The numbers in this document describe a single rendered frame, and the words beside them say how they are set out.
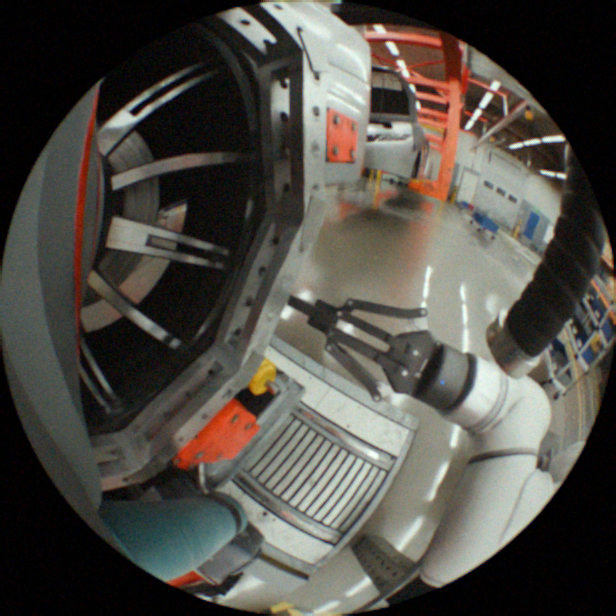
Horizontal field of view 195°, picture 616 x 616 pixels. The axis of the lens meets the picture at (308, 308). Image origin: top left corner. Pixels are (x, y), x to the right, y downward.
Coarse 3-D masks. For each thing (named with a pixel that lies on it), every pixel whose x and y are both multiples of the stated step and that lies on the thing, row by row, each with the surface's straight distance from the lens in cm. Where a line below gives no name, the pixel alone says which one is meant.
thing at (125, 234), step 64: (128, 64) 40; (192, 64) 33; (128, 128) 24; (192, 128) 40; (256, 128) 27; (192, 192) 43; (256, 192) 26; (192, 256) 25; (128, 320) 45; (192, 320) 29; (128, 384) 33
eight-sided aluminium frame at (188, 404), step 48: (240, 48) 27; (288, 48) 24; (288, 96) 26; (288, 144) 24; (288, 192) 23; (288, 240) 20; (240, 288) 23; (288, 288) 22; (240, 336) 22; (192, 384) 26; (240, 384) 25; (144, 432) 30; (192, 432) 26; (144, 480) 31
